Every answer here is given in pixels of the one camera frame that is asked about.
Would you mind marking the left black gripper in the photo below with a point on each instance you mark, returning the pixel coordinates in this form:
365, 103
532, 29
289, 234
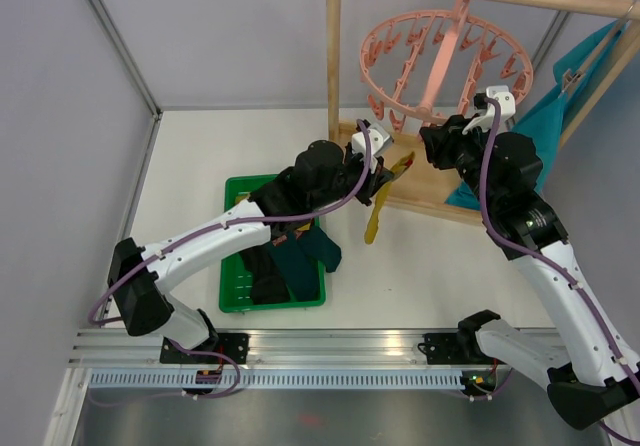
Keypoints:
374, 179

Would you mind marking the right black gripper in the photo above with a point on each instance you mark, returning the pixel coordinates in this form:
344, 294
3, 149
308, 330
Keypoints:
442, 140

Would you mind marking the yellow sock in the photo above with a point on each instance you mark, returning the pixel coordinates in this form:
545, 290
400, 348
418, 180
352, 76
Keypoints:
397, 170
243, 204

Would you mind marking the pink round clip hanger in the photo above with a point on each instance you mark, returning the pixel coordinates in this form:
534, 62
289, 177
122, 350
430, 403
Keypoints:
451, 32

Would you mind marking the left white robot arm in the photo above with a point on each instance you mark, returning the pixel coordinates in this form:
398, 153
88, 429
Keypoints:
324, 177

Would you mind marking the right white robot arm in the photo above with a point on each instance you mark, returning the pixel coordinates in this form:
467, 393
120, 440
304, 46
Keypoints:
596, 373

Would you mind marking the metal clip hanger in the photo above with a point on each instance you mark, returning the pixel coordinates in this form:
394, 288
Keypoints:
572, 79

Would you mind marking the wooden clothes rack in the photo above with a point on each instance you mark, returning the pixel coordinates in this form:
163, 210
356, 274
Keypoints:
424, 65

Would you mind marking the christmas pattern sock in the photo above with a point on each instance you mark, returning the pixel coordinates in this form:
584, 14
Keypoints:
293, 236

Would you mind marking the dark teal sock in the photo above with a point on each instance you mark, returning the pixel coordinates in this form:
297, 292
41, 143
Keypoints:
303, 262

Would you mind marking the teal cloth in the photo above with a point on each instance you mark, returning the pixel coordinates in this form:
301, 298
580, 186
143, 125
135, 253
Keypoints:
540, 129

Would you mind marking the black sock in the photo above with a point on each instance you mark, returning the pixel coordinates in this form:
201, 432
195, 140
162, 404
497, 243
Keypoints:
268, 285

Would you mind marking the green plastic tray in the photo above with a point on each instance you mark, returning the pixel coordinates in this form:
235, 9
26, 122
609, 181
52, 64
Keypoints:
235, 286

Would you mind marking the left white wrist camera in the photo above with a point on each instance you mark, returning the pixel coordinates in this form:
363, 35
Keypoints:
371, 138

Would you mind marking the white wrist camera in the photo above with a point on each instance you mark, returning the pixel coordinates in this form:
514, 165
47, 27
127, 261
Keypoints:
499, 105
371, 138

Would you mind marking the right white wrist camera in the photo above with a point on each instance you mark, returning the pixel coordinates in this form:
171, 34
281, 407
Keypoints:
499, 105

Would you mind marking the slotted cable duct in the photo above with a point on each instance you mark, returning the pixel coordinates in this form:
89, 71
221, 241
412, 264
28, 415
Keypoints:
447, 379

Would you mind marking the aluminium mounting rail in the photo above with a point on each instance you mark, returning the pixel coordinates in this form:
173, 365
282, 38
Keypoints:
328, 348

